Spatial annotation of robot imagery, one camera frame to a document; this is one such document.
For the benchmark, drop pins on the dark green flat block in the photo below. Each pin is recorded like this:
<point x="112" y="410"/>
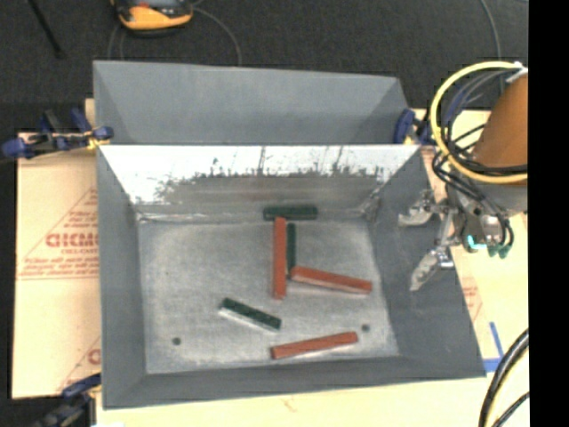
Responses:
<point x="251" y="313"/>
<point x="291" y="247"/>
<point x="290" y="213"/>

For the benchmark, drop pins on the grey metal bin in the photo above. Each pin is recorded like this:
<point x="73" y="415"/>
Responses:
<point x="200" y="256"/>

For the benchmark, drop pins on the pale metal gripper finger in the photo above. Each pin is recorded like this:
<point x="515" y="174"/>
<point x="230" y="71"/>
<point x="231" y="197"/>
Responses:
<point x="420" y="214"/>
<point x="429" y="265"/>

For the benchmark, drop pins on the red-brown flat block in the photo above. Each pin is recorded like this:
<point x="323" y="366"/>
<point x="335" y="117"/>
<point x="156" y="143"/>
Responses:
<point x="313" y="345"/>
<point x="279" y="260"/>
<point x="331" y="279"/>

